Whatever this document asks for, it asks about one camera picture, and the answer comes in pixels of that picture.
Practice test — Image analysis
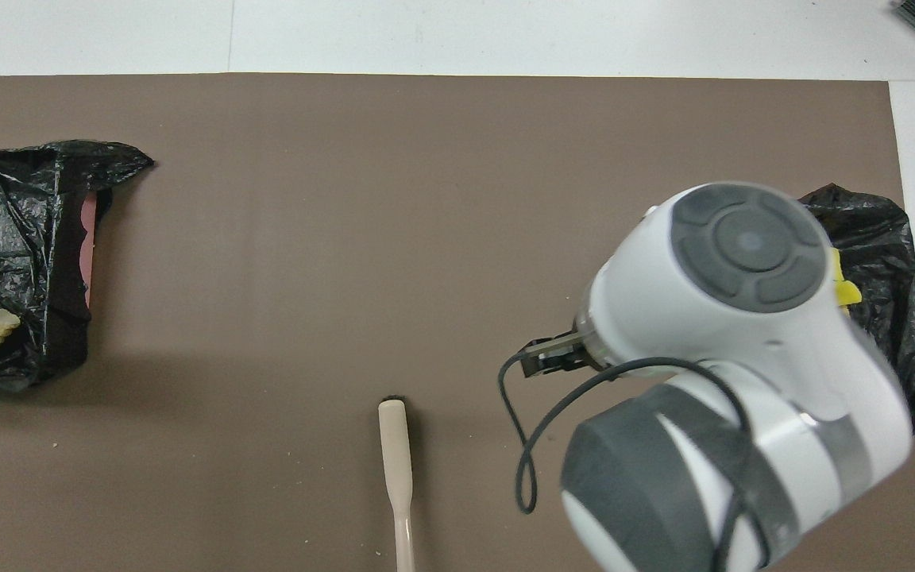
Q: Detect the beige hand brush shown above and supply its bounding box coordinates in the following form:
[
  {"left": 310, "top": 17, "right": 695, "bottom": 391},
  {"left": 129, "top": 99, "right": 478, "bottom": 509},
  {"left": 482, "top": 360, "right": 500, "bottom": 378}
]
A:
[{"left": 378, "top": 395, "right": 415, "bottom": 572}]

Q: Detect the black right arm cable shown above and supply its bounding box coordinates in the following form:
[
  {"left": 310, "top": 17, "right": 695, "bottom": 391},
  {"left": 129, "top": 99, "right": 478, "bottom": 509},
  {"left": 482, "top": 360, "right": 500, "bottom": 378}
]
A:
[{"left": 497, "top": 350, "right": 772, "bottom": 572}]

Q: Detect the black bag lined pink bin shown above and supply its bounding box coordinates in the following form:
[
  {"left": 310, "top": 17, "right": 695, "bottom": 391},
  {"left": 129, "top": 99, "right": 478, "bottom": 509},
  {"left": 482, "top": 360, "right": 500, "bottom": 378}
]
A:
[{"left": 0, "top": 140, "right": 155, "bottom": 394}]

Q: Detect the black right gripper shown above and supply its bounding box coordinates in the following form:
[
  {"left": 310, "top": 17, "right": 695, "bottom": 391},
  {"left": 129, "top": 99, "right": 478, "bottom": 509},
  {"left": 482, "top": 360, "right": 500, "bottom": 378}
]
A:
[{"left": 521, "top": 329, "right": 590, "bottom": 379}]

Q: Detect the large yellow sponge piece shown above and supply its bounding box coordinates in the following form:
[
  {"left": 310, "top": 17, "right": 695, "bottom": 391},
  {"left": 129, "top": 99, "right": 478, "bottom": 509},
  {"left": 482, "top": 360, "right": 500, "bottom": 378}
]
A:
[{"left": 832, "top": 250, "right": 862, "bottom": 309}]

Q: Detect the brown table mat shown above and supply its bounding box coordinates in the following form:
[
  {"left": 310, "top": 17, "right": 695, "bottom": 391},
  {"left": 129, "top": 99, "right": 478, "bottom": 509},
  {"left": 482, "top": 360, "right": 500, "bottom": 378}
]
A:
[{"left": 0, "top": 73, "right": 915, "bottom": 572}]

